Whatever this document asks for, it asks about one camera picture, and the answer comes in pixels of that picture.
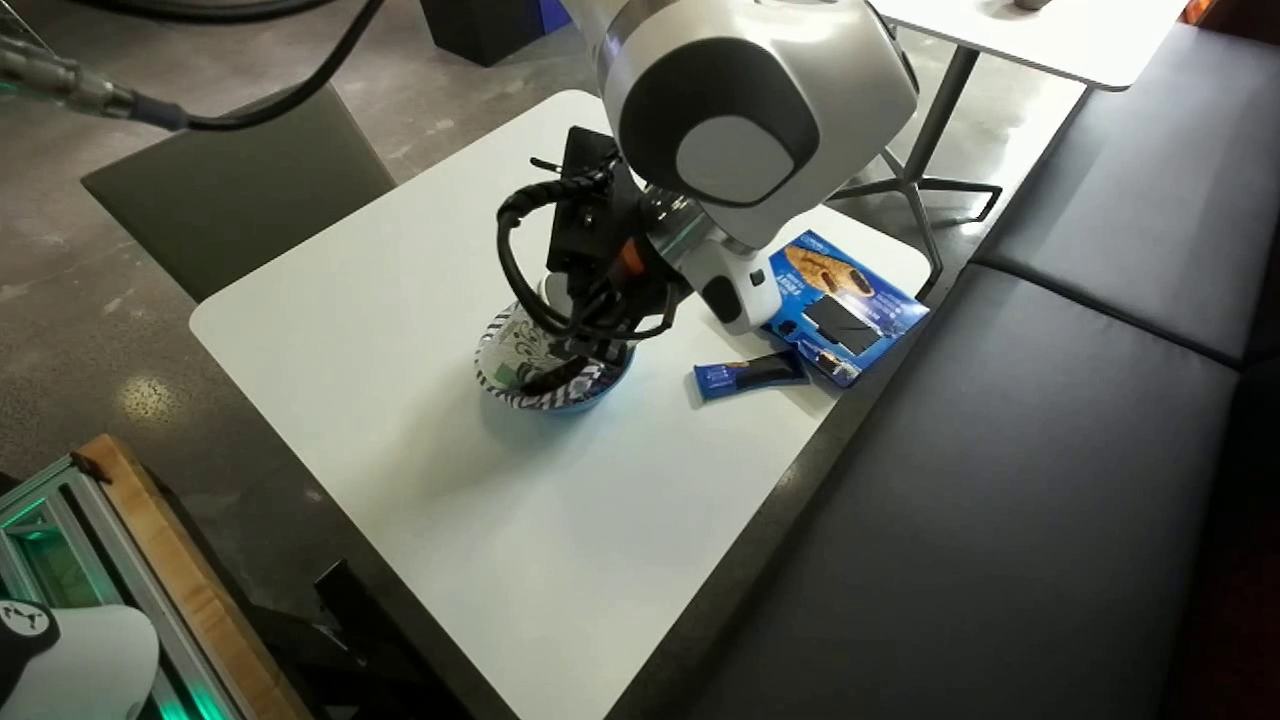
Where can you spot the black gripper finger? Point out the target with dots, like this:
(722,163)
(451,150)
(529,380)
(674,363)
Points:
(615,319)
(556,298)

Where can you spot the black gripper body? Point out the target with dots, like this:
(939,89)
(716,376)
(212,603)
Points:
(600,234)

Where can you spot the white patterned paper cup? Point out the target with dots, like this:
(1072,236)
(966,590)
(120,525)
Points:
(529,351)

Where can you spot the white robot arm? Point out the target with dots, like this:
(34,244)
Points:
(727,116)

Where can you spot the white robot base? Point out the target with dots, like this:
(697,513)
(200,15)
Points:
(73,663)

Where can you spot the patterned paper bowl with food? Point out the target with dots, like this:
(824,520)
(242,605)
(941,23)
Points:
(495,351)

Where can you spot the blue plastic bowl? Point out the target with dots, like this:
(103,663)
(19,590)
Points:
(571,384)

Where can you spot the small blue snack wrapper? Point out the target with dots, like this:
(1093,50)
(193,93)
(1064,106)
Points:
(714,380)

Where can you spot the blue cookie box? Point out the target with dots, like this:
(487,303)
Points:
(834,308)

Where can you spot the dark grey chair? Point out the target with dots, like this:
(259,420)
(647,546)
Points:
(212,206)

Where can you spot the black bench seat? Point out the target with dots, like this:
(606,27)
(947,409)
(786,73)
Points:
(1017,525)

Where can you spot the wooden plank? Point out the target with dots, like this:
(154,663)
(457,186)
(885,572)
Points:
(191,587)

